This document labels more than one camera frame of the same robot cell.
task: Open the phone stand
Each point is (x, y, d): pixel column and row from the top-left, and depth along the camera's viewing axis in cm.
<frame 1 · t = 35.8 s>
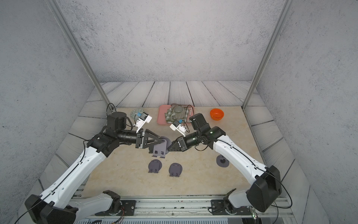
left hand: (159, 142, 61), fingers open
right hand: (170, 151, 65), fingers closed
orange bowl: (216, 114, 114), point 5 cm above the table
pink tray: (162, 114, 120), on the table
green checkered cloth: (169, 111, 118), point 3 cm above the table
striped ceramic cup: (178, 113, 110), point 8 cm above the table

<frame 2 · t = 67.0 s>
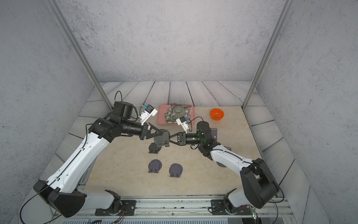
left hand: (161, 132, 64), fingers closed
right hand: (167, 143, 69), fingers closed
dark phone stand back middle: (163, 140, 68), point 31 cm above the table
the other named things where they were.

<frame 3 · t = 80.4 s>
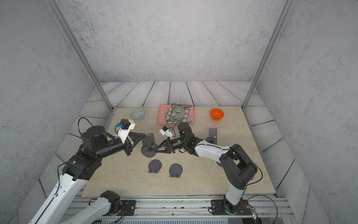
left hand: (144, 135, 62), fingers closed
right hand: (155, 153, 71), fingers closed
dark phone stand back left: (148, 146, 68), point 28 cm above the table
green patterned dish: (137, 114, 117), point 2 cm above the table
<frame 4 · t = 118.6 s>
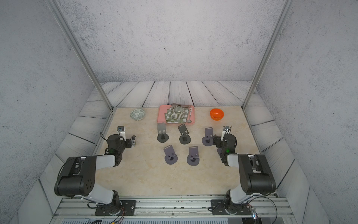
left hand: (128, 135, 95), fingers open
right hand: (224, 134, 94), fingers open
dark phone stand back left: (162, 137, 105), on the table
